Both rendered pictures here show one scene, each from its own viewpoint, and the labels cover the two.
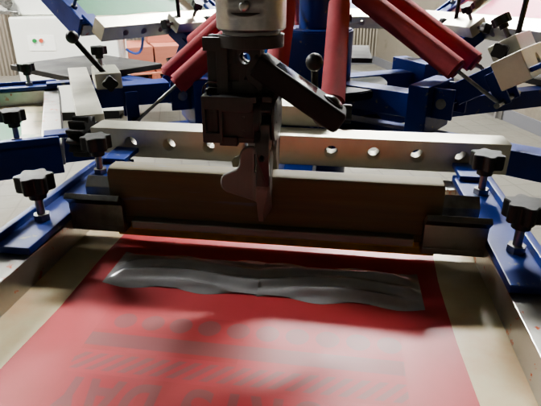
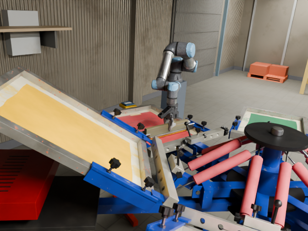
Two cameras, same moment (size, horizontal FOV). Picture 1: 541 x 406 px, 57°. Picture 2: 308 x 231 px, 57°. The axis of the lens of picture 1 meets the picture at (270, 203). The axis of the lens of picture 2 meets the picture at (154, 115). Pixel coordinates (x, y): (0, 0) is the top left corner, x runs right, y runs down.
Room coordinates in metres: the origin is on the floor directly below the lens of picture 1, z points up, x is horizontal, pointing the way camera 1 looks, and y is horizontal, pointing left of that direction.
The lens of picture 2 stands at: (1.88, -1.49, 1.88)
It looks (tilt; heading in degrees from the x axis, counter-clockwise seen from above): 21 degrees down; 135
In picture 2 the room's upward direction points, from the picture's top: 4 degrees clockwise
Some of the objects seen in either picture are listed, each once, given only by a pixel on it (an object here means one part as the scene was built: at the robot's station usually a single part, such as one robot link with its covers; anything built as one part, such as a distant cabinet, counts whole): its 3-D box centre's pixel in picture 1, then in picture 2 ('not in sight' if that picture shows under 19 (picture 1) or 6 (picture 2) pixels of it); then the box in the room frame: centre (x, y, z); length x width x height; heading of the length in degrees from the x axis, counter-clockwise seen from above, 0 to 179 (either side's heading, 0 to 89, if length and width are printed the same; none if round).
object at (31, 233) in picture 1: (77, 210); (195, 128); (0.63, 0.27, 0.98); 0.30 x 0.05 x 0.07; 172
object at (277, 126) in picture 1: (245, 89); (171, 110); (0.57, 0.03, 1.16); 0.09 x 0.08 x 0.12; 82
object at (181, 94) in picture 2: not in sight; (170, 134); (0.06, 0.63, 0.60); 0.18 x 0.18 x 1.20; 10
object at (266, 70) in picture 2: not in sight; (268, 71); (-1.84, 7.24, 0.20); 1.08 x 0.74 x 0.40; 10
